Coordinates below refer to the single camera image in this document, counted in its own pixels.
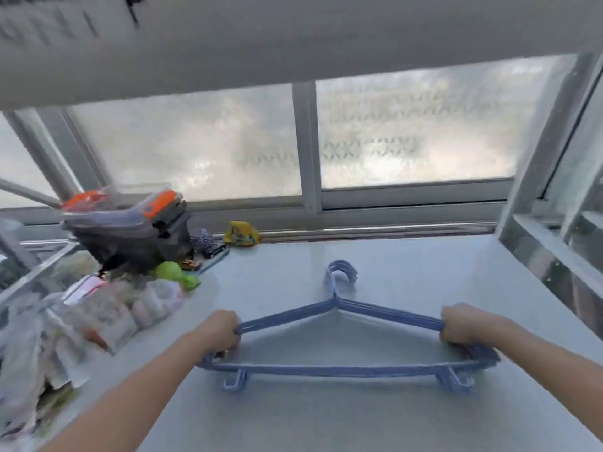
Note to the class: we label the person's left hand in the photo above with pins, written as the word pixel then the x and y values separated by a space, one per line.
pixel 216 331

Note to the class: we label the person's right hand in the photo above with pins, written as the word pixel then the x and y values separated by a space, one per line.
pixel 464 324

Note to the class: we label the white metal rack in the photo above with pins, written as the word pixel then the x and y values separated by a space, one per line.
pixel 377 418

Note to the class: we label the bunch of blue hangers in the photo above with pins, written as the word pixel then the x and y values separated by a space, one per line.
pixel 339 370

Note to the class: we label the person's right forearm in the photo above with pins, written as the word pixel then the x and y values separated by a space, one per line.
pixel 546 362

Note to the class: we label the person's left forearm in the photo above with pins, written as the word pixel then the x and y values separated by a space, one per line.
pixel 127 400

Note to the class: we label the small green toy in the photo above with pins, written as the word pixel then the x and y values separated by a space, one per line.
pixel 176 273

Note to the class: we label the blue and white knitted toy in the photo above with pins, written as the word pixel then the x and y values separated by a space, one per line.
pixel 203 241

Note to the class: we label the small yellow toy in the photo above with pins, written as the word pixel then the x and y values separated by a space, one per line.
pixel 241 234

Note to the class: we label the clear boxes with orange lids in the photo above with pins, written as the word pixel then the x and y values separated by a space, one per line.
pixel 127 221

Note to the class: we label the pile of clear packets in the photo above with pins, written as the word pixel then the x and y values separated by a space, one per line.
pixel 70 315

